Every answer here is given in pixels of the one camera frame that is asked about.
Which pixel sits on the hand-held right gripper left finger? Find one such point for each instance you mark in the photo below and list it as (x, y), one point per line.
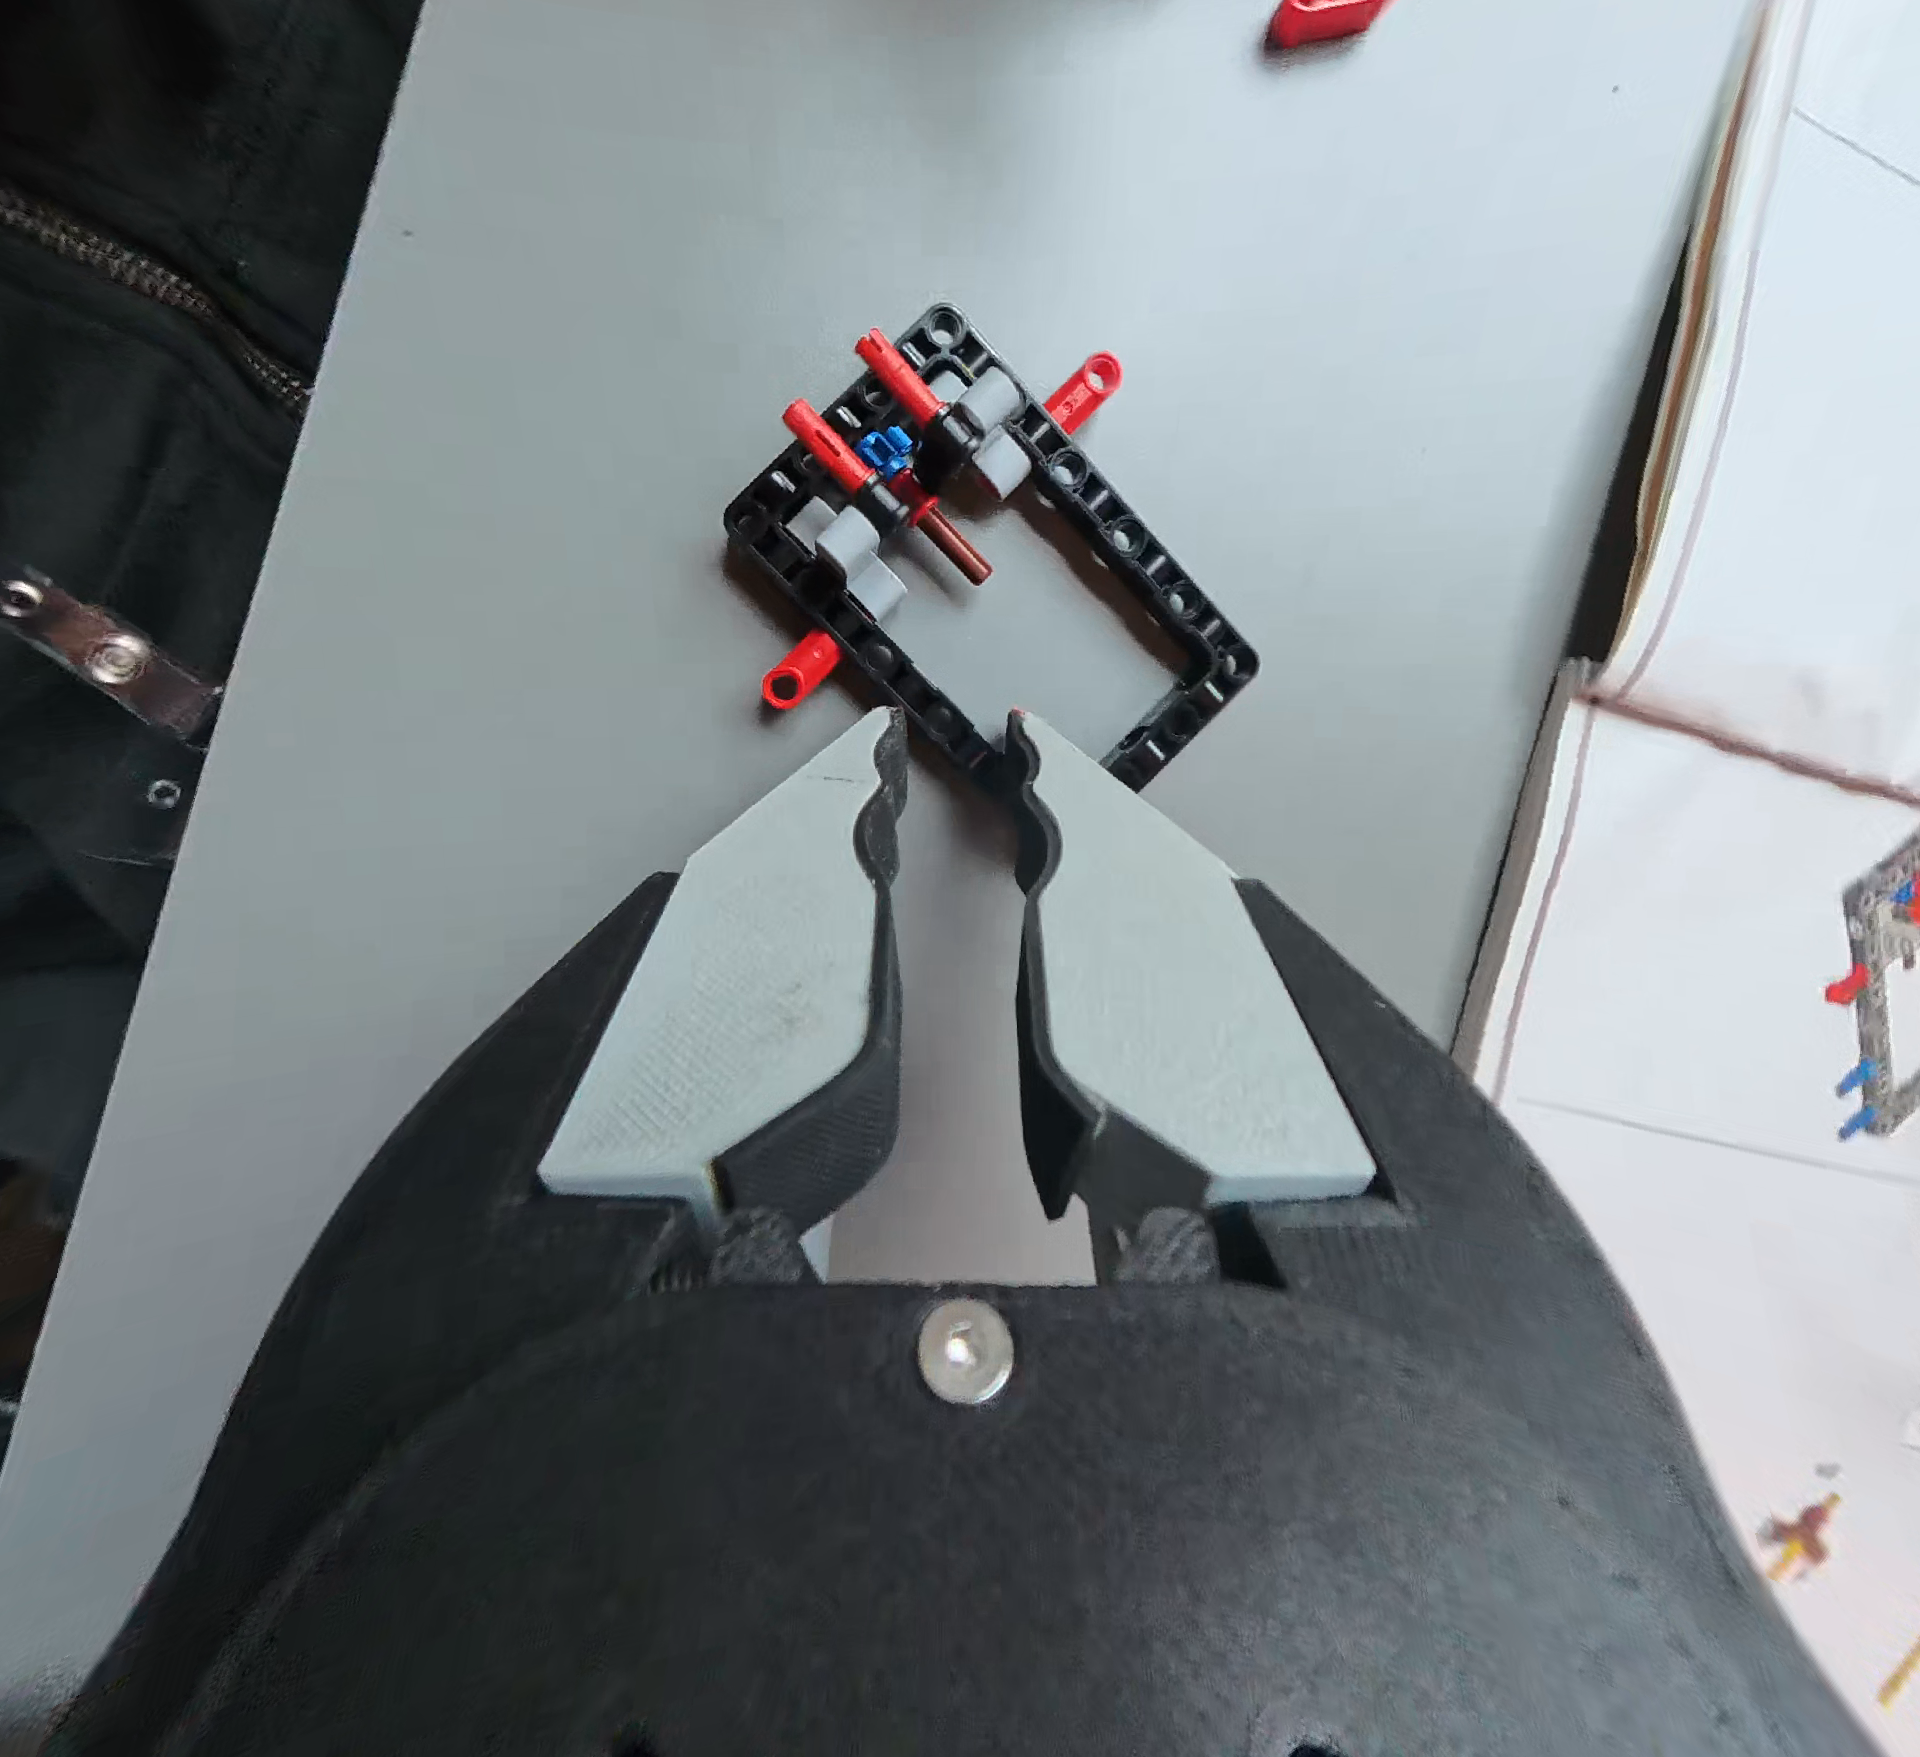
(734, 1007)

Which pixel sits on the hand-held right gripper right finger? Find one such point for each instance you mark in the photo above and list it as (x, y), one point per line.
(1186, 1020)

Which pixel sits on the black lego frame assembly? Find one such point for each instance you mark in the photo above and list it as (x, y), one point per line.
(1186, 602)

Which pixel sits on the lego instruction booklet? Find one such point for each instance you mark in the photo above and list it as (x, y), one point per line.
(1727, 887)

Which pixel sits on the person's black jacket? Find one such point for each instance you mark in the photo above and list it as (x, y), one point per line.
(150, 139)

